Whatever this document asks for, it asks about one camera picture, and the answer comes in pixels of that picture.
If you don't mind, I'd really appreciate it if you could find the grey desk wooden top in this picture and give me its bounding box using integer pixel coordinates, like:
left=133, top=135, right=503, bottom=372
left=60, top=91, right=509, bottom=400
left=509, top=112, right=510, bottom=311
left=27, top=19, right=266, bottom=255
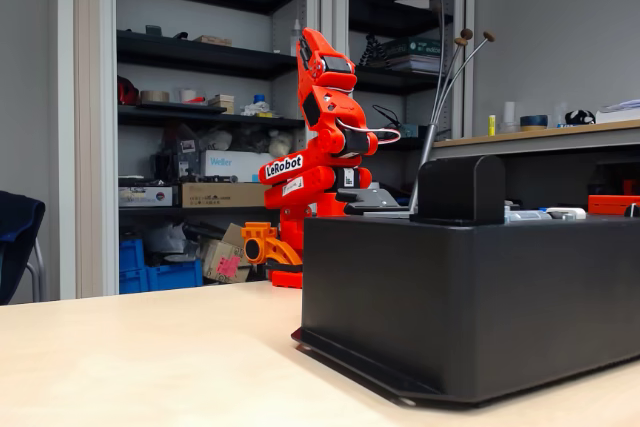
left=432, top=118, right=640, bottom=211

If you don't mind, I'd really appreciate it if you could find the black flexible tripod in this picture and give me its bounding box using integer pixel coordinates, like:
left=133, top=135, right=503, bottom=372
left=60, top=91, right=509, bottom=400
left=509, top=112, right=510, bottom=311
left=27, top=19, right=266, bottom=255
left=360, top=33, right=390, bottom=69

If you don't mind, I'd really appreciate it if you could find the white crumpled cloth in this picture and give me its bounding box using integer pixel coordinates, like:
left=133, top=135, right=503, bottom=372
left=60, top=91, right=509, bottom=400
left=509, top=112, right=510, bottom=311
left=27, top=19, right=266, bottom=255
left=240, top=100, right=275, bottom=118

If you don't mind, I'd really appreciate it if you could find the stack of books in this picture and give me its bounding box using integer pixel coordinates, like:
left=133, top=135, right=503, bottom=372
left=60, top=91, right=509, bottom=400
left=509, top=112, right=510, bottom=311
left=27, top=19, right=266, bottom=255
left=381, top=37, right=444, bottom=74

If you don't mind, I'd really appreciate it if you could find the white plastic bag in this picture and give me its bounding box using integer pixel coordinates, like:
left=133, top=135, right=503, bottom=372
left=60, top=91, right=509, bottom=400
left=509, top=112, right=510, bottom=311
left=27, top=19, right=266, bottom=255
left=267, top=128, right=295, bottom=159
left=198, top=128, right=235, bottom=152

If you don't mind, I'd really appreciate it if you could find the small wooden box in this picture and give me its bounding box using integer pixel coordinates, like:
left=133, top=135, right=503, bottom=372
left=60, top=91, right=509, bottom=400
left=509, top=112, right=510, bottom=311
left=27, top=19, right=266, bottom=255
left=207, top=93, right=236, bottom=115

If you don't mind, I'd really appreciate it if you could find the small flat cardboard box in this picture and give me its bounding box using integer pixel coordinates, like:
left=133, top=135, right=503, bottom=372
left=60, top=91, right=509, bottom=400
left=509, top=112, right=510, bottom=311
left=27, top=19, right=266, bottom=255
left=193, top=34, right=233, bottom=48

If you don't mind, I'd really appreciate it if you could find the white Weller box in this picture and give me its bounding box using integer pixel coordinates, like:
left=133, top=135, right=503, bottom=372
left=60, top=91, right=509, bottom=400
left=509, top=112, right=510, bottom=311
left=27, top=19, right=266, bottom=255
left=200, top=149, right=271, bottom=184

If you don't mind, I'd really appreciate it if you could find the long brown cardboard box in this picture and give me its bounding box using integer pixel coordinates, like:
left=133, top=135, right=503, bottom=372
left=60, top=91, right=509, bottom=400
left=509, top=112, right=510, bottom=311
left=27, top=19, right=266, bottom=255
left=180, top=182, right=269, bottom=209

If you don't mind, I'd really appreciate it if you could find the black electronic equipment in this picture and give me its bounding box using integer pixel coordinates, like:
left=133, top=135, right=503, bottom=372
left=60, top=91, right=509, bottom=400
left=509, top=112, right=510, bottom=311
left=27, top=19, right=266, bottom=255
left=149, top=122, right=202, bottom=184

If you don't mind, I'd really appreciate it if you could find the white cylinder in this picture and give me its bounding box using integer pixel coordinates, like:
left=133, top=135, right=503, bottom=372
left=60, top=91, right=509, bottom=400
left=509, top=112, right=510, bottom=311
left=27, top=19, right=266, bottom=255
left=498, top=100, right=520, bottom=135

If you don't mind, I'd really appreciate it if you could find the red rounded object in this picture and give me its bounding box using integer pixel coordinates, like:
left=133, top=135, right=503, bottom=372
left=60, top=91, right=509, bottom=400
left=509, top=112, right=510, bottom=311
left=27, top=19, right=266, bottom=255
left=117, top=75, right=142, bottom=107

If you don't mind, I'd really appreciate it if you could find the orange table clamp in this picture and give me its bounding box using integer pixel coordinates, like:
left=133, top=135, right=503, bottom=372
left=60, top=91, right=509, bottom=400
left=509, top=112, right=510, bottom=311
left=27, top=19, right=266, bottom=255
left=240, top=221, right=304, bottom=274

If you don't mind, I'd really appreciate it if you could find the blue tape roll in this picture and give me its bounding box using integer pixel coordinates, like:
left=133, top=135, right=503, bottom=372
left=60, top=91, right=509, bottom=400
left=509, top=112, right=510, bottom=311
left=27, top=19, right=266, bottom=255
left=519, top=114, right=550, bottom=132

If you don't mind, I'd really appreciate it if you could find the white printed flat box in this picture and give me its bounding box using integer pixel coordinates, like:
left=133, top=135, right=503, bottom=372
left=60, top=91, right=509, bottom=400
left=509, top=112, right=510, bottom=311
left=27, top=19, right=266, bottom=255
left=118, top=185, right=180, bottom=208

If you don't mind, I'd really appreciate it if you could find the cardboard box pink label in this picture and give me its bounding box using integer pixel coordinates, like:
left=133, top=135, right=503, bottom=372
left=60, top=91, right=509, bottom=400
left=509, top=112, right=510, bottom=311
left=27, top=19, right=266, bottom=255
left=201, top=222, right=252, bottom=284

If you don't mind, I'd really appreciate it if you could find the grey plastic bag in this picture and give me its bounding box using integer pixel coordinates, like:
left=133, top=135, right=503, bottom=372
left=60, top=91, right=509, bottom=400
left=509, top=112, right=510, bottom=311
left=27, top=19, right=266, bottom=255
left=143, top=220, right=204, bottom=264

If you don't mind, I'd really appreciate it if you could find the silver metal hinge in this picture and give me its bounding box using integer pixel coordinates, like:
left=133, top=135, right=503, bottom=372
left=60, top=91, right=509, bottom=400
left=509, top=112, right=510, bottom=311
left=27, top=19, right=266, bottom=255
left=503, top=205, right=551, bottom=225

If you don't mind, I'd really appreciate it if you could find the black task board box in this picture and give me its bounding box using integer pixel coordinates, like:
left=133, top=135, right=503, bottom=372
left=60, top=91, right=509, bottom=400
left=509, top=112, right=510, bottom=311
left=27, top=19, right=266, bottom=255
left=291, top=214, right=640, bottom=407

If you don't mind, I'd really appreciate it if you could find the black white plush toy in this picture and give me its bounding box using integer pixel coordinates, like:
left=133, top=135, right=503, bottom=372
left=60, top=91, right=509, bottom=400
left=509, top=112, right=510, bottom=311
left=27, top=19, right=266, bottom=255
left=564, top=108, right=597, bottom=127

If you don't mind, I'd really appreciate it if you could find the low blue plastic crate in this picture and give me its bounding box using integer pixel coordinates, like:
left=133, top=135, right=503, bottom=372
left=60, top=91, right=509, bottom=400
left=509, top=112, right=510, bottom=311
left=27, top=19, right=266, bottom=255
left=145, top=259, right=204, bottom=293

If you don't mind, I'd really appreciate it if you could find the tall blue plastic crate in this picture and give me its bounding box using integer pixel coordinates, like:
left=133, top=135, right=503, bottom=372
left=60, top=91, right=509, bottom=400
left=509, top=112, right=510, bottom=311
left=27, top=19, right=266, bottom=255
left=118, top=238, right=149, bottom=295

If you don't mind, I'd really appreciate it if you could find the white latch block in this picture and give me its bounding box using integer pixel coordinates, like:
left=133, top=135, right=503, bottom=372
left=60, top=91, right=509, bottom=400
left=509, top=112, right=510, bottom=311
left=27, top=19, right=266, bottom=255
left=544, top=206, right=587, bottom=221

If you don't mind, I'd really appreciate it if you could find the white paper stack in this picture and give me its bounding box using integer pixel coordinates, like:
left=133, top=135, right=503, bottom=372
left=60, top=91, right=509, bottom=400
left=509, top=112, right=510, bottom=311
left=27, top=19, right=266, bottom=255
left=595, top=98, right=640, bottom=125

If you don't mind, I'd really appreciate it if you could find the red-orange display module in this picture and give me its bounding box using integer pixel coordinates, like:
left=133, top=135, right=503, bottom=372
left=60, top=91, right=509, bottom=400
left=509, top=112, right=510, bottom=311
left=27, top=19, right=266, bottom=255
left=587, top=194, right=640, bottom=217

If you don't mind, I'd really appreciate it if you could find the dark blue chair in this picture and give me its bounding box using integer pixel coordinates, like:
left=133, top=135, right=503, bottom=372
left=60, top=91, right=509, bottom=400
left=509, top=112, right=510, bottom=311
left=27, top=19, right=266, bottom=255
left=0, top=190, right=47, bottom=306

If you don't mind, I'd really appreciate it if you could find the grey metal chair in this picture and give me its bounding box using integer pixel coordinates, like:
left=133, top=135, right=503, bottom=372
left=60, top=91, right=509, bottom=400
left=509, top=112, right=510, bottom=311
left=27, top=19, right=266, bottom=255
left=24, top=238, right=49, bottom=302

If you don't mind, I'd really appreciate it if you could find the black cable bundle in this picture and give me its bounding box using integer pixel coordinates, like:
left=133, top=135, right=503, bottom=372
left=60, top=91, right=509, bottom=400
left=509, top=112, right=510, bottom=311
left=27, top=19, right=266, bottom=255
left=372, top=103, right=404, bottom=131

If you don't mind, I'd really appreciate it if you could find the white servo cable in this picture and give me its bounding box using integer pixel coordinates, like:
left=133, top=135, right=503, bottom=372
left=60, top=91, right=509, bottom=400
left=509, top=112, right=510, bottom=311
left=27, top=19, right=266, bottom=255
left=333, top=116, right=403, bottom=146

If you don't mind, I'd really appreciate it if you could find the black rounded post block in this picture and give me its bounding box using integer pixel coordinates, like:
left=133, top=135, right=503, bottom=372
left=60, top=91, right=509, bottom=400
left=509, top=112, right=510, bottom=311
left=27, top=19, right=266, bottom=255
left=409, top=154, right=506, bottom=227

